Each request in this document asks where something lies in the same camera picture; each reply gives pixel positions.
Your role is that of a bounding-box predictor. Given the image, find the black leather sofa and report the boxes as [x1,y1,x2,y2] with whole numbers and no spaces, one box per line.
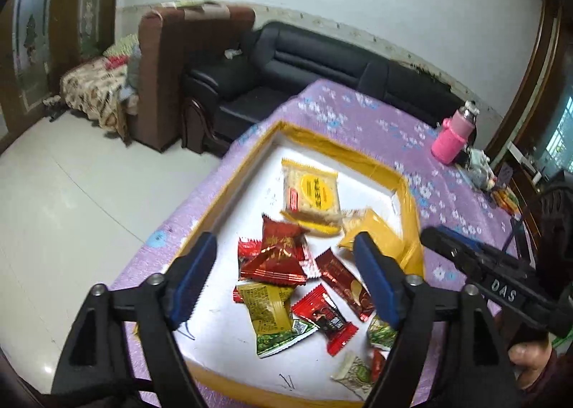
[181,21,466,159]

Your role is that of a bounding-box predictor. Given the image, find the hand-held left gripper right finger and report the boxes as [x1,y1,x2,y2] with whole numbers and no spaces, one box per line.
[353,231,515,408]

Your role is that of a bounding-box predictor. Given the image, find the person's right hand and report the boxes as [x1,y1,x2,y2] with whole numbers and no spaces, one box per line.
[509,331,557,392]

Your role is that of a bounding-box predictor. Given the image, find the small red packet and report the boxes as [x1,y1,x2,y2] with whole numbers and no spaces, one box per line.
[237,237,264,266]
[369,349,388,384]

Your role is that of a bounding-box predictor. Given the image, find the grey and white cloth bundle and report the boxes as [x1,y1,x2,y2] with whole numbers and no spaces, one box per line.
[464,147,499,190]

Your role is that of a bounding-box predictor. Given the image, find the brown armchair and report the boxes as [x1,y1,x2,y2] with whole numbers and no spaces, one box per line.
[133,4,257,155]

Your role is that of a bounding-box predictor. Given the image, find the wooden door frame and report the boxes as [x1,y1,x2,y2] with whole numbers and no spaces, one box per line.
[483,0,565,176]

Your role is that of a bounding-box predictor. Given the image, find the pink bottle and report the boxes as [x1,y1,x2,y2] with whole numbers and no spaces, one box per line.
[430,100,481,165]

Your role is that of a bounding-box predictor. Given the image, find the olive yellow snack packet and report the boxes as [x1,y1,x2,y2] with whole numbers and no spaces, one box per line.
[233,282,296,335]

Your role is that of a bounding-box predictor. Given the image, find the purple floral tablecloth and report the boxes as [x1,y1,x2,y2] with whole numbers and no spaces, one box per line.
[110,79,529,408]

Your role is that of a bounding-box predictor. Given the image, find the floral pillow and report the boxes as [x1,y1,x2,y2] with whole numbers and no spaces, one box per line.
[103,32,140,60]

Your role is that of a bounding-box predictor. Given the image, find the orange packets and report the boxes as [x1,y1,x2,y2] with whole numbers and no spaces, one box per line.
[490,186,522,216]

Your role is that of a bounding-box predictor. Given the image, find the green snack packet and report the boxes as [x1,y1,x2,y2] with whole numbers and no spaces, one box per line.
[366,316,399,351]
[256,320,319,359]

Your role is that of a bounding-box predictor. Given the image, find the red and black packet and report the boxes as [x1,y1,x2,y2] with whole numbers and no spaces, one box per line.
[291,284,360,357]

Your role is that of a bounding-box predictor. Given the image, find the white tray yellow taped edge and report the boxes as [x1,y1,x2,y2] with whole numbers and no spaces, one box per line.
[132,119,426,404]

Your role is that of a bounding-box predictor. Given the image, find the white and green packet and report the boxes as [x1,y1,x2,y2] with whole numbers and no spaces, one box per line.
[330,354,374,400]

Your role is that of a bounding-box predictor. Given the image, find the cracker packet with yellow circle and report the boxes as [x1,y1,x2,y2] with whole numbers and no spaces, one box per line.
[280,158,343,236]

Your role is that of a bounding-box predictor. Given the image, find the dark round object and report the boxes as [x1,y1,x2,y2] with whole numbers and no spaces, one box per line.
[536,179,573,270]

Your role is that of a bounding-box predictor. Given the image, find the wooden door with glass panels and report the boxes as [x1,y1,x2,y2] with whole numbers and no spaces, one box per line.
[0,0,128,154]

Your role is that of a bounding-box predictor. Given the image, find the patterned bed cover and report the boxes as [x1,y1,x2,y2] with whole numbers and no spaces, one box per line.
[59,54,135,141]

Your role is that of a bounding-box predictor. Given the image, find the large red foil packet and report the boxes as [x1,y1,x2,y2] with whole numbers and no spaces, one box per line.
[239,213,310,287]

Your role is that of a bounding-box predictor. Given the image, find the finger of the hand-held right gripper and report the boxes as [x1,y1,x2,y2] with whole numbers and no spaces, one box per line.
[420,227,493,289]
[436,224,533,272]

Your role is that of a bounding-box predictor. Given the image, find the window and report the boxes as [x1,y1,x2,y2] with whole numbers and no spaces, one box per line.
[544,95,573,174]

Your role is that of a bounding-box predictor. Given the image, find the long dark red packet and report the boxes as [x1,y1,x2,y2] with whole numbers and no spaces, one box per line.
[314,248,376,324]

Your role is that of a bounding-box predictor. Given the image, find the plain yellow snack packet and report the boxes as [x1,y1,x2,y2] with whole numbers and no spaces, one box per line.
[337,208,418,275]

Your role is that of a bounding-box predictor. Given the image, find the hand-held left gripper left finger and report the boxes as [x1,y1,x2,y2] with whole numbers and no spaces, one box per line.
[51,231,218,408]

